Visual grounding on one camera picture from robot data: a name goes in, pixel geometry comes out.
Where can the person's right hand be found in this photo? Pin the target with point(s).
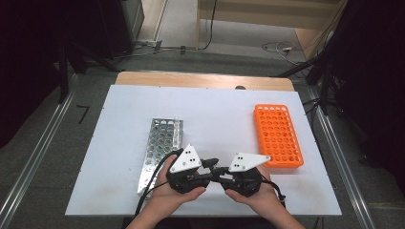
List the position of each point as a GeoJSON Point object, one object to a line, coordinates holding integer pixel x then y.
{"type": "Point", "coordinates": [261, 200]}

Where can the black metal stand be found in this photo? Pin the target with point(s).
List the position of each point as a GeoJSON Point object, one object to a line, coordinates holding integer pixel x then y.
{"type": "Point", "coordinates": [63, 73]}

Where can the wooden table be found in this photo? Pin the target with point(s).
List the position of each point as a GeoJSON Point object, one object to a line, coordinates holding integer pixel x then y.
{"type": "Point", "coordinates": [191, 79]}

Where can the black curtain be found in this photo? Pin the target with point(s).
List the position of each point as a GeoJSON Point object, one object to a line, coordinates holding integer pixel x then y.
{"type": "Point", "coordinates": [366, 63]}
{"type": "Point", "coordinates": [31, 47]}

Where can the white board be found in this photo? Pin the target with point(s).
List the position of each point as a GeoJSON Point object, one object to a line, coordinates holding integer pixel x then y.
{"type": "Point", "coordinates": [216, 108]}

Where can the metal test tube rack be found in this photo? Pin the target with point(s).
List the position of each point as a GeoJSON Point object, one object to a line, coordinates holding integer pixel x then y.
{"type": "Point", "coordinates": [159, 149]}

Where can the orange test tube rack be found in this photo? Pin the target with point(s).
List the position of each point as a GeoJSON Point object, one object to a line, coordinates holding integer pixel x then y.
{"type": "Point", "coordinates": [277, 136]}

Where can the person's left hand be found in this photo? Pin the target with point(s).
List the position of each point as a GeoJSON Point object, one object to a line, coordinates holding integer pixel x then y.
{"type": "Point", "coordinates": [168, 200]}

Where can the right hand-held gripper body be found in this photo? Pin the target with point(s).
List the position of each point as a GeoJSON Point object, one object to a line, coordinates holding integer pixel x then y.
{"type": "Point", "coordinates": [245, 162]}

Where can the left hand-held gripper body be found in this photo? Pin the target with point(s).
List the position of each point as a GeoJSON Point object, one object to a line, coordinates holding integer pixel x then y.
{"type": "Point", "coordinates": [186, 159]}

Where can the grey cabinet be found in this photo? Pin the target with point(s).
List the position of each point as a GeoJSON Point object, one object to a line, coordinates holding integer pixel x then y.
{"type": "Point", "coordinates": [133, 19]}

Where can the clear glass test tube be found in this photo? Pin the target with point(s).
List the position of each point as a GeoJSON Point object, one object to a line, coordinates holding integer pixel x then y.
{"type": "Point", "coordinates": [176, 133]}
{"type": "Point", "coordinates": [177, 127]}
{"type": "Point", "coordinates": [175, 146]}
{"type": "Point", "coordinates": [176, 140]}
{"type": "Point", "coordinates": [178, 121]}

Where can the beige wooden desk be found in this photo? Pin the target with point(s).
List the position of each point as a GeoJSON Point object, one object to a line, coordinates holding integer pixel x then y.
{"type": "Point", "coordinates": [254, 16]}

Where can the aluminium floor rail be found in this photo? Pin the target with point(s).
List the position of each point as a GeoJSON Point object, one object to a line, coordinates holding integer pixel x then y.
{"type": "Point", "coordinates": [38, 149]}
{"type": "Point", "coordinates": [340, 159]}

